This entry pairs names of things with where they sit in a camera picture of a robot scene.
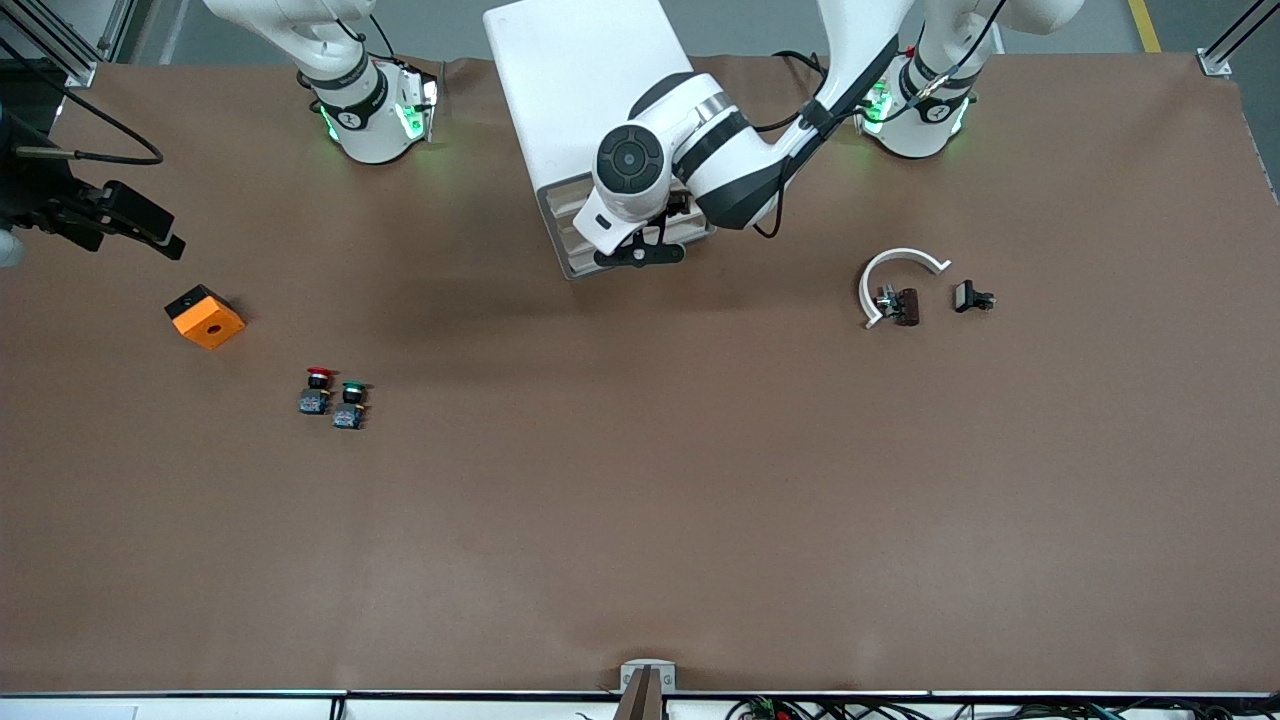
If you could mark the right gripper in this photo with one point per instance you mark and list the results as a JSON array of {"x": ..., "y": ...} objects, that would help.
[{"x": 38, "y": 197}]

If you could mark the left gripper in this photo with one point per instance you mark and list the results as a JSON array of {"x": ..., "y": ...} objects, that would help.
[{"x": 679, "y": 207}]

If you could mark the white plastic drawer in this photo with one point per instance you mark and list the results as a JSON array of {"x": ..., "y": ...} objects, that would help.
[
  {"x": 565, "y": 195},
  {"x": 563, "y": 218},
  {"x": 582, "y": 266},
  {"x": 570, "y": 241}
]

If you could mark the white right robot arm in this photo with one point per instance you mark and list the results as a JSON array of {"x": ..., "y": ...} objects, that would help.
[{"x": 370, "y": 130}]

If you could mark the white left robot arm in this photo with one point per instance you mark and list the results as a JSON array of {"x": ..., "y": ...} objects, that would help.
[{"x": 650, "y": 120}]

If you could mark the orange button box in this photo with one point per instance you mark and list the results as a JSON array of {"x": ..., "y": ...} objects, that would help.
[{"x": 208, "y": 322}]

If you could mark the white drawer cabinet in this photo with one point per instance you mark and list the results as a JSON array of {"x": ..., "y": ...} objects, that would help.
[{"x": 560, "y": 80}]

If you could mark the red push button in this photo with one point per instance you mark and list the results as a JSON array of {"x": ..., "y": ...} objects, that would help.
[{"x": 314, "y": 402}]

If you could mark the green push button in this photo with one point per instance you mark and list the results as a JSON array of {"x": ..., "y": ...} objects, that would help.
[{"x": 348, "y": 417}]

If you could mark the white curved plastic part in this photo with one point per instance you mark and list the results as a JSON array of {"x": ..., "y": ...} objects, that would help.
[{"x": 905, "y": 252}]

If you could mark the small black plastic part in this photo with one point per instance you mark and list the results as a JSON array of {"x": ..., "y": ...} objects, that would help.
[{"x": 966, "y": 296}]

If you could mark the aluminium frame profile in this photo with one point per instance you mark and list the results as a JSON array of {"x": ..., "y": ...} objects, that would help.
[
  {"x": 1215, "y": 65},
  {"x": 82, "y": 72}
]

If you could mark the grey metal bracket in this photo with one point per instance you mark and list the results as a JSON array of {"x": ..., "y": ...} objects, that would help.
[{"x": 628, "y": 672}]

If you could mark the brown camera post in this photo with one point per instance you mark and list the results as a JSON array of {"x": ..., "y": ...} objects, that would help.
[{"x": 640, "y": 700}]

